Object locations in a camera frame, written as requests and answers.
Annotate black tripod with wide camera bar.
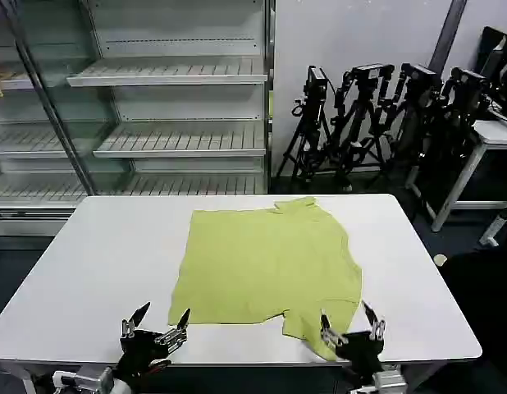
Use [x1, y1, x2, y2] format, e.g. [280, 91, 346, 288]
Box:
[329, 62, 397, 192]

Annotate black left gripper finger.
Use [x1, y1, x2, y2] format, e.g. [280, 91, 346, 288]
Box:
[121, 302, 152, 340]
[153, 308, 192, 354]

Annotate yellow-green shirt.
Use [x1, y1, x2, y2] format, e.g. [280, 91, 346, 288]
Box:
[167, 195, 363, 363]

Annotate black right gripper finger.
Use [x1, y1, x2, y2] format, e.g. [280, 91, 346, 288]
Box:
[320, 314, 349, 350]
[361, 300, 388, 341]

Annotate white side table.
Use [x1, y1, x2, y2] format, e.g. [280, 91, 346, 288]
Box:
[404, 117, 507, 233]

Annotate black tripod with box camera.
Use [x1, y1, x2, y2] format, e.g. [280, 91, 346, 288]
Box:
[276, 65, 333, 182]

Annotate black monitor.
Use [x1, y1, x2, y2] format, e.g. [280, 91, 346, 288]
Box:
[478, 25, 507, 121]

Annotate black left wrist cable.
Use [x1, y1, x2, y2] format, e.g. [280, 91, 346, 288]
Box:
[140, 358, 173, 373]

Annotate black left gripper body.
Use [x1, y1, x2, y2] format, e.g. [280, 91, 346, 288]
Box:
[113, 328, 175, 377]

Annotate white metal shelf unit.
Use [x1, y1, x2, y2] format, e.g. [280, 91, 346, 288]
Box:
[0, 0, 276, 237]

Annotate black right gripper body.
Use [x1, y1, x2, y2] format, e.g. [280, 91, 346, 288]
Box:
[336, 330, 386, 381]

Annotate glass door with metal frame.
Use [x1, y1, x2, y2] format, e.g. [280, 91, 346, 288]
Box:
[6, 0, 134, 196]

